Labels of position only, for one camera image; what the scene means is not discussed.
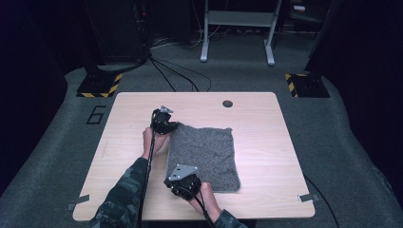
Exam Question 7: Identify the white metal table frame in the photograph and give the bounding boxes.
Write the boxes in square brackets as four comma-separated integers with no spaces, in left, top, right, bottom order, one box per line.
[200,0,283,67]

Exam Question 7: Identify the person's left hand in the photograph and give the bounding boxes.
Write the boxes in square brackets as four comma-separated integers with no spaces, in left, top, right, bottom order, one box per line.
[141,126,171,162]

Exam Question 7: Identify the bundle of black floor cables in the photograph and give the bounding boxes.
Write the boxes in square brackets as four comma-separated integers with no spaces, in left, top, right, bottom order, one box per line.
[147,55,213,93]

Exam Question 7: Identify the hand-held gripper cable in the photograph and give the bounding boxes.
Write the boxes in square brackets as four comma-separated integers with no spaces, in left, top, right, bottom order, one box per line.
[136,111,158,228]
[177,184,217,228]

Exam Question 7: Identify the grey tape strip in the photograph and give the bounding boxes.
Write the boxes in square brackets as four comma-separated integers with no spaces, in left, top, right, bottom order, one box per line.
[66,194,91,212]
[297,193,320,203]

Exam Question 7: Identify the black equipment cabinet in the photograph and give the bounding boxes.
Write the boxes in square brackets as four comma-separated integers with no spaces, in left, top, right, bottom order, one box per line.
[80,0,150,66]

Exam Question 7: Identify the grey towel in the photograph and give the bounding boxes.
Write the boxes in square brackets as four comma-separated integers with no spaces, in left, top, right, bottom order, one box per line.
[165,122,241,194]

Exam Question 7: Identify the left hand-held gripper cable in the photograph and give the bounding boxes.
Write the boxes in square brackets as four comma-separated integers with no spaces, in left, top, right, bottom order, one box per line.
[136,111,158,228]

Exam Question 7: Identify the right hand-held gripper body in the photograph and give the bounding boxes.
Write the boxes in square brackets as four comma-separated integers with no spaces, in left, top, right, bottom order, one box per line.
[166,163,203,201]

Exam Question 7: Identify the black stand base striped edge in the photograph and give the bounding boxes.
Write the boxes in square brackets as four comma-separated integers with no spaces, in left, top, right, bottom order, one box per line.
[283,72,331,99]
[76,72,124,99]

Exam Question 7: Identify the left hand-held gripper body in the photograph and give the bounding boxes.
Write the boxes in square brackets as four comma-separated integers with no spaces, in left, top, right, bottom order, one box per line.
[149,105,175,136]

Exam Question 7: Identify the black cable on floor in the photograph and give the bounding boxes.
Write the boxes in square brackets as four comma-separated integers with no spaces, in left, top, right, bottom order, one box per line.
[302,174,342,228]

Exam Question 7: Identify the person's right hand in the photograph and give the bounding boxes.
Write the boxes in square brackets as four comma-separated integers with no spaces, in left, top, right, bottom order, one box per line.
[188,181,222,219]

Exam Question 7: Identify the right hand-held gripper cable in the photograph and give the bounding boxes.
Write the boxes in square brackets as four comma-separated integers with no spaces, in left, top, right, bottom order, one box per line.
[177,184,217,228]

